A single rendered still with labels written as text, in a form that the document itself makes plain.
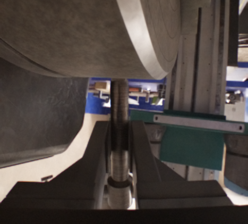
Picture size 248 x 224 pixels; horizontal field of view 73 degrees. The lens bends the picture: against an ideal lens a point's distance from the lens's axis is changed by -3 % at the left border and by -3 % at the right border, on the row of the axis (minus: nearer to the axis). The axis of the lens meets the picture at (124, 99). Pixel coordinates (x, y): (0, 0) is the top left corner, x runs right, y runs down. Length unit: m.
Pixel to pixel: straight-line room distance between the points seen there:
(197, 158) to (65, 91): 0.87
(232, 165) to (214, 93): 0.40
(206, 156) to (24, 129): 0.94
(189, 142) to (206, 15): 0.81
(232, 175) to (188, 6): 0.85
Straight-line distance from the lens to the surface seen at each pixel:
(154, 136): 0.90
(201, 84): 1.15
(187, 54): 1.20
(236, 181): 0.97
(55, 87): 0.32
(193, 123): 0.88
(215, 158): 1.08
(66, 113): 0.35
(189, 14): 0.22
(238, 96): 2.08
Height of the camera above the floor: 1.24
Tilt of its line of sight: 5 degrees down
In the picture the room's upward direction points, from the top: 173 degrees counter-clockwise
